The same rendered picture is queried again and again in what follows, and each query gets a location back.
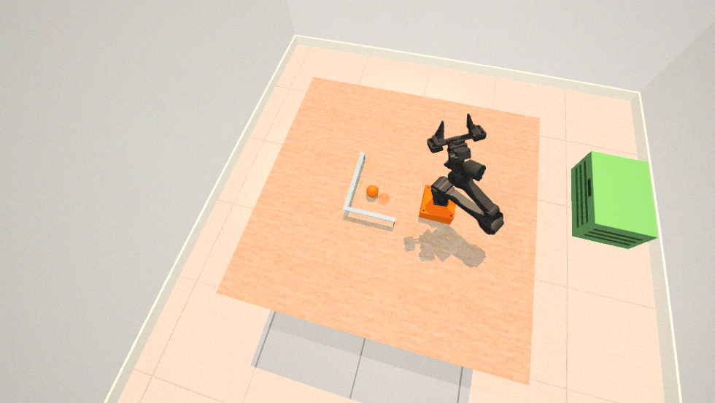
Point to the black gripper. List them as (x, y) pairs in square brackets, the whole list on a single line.
[(437, 141)]

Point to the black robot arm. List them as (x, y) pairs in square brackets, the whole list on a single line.
[(487, 214)]

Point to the clear low walls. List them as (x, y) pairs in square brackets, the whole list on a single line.
[(364, 217)]

